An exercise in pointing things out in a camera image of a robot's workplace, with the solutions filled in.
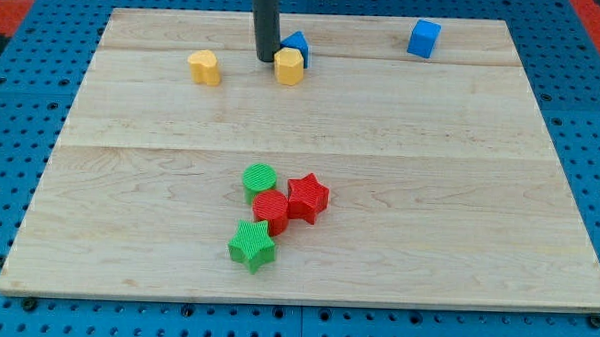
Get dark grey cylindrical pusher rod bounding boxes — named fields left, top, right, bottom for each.
left=252, top=0, right=281, bottom=62

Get blue triangle block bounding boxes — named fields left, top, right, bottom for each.
left=280, top=30, right=310, bottom=70

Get blue cube block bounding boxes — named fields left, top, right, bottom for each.
left=407, top=20, right=442, bottom=59

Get yellow hexagon block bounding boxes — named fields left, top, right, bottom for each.
left=274, top=47, right=304, bottom=86

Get yellow heart block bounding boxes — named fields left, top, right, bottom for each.
left=187, top=49, right=221, bottom=87

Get green cylinder block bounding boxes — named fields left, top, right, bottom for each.
left=242, top=163, right=278, bottom=205

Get red star block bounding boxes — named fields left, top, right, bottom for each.
left=287, top=173, right=330, bottom=225

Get red cylinder block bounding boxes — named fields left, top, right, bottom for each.
left=252, top=189, right=289, bottom=237

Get green star block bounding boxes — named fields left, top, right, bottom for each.
left=227, top=219, right=276, bottom=274

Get light wooden board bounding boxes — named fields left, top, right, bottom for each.
left=0, top=8, right=600, bottom=313

